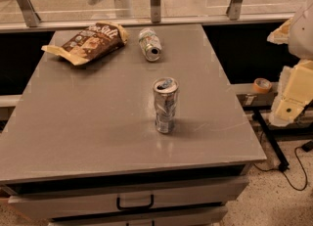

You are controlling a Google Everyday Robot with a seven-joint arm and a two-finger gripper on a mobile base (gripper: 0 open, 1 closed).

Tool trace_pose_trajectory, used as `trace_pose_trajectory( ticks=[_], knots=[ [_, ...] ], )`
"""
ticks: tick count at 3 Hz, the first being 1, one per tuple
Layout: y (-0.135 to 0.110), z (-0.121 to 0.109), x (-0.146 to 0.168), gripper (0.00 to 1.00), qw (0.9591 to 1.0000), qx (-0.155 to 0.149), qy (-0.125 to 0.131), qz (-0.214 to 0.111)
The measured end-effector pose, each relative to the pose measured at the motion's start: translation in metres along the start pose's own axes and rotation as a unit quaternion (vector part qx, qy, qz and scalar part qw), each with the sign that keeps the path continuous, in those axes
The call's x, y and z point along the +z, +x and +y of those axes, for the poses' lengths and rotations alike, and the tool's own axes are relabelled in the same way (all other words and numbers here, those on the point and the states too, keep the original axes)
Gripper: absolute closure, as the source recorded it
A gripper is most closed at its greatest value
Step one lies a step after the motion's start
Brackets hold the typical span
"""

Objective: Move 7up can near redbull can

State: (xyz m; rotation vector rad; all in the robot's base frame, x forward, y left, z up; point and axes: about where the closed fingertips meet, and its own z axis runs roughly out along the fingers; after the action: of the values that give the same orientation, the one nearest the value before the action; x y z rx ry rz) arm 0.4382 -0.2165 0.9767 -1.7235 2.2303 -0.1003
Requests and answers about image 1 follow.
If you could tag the brown chip bag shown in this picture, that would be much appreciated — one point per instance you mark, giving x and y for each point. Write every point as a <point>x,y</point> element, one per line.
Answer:
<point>91,43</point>

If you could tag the lower grey drawer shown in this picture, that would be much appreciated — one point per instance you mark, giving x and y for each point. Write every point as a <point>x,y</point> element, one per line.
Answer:
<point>197,216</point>

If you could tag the green white 7up can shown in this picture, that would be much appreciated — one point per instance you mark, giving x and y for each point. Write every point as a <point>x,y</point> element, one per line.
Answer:
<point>149,44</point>

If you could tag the grey drawer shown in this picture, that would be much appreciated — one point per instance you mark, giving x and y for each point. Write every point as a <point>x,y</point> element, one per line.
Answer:
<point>102,200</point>
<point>197,216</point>

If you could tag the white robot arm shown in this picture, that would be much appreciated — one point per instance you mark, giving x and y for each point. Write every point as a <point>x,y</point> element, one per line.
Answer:
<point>301,33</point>

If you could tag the upper grey drawer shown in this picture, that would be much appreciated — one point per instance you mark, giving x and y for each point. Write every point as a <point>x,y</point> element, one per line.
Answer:
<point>102,200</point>

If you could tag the orange tape roll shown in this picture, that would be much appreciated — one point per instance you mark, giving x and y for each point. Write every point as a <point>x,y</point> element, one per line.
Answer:
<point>262,85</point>

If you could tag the black table leg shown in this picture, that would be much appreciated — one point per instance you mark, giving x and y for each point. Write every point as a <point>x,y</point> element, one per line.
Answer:
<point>284,164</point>

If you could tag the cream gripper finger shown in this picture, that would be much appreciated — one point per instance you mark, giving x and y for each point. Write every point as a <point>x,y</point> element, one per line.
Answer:
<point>281,34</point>
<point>283,112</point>

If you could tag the left metal railing bracket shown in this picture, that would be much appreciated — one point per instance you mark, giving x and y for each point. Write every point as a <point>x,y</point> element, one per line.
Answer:
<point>30,17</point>

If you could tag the black drawer handle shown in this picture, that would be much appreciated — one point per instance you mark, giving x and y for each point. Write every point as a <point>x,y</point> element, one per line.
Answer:
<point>135,203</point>

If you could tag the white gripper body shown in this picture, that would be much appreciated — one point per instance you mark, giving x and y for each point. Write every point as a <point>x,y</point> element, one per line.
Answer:
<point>302,35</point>

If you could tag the silver blue redbull can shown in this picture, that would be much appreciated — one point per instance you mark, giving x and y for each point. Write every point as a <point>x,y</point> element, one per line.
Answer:
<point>165,102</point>

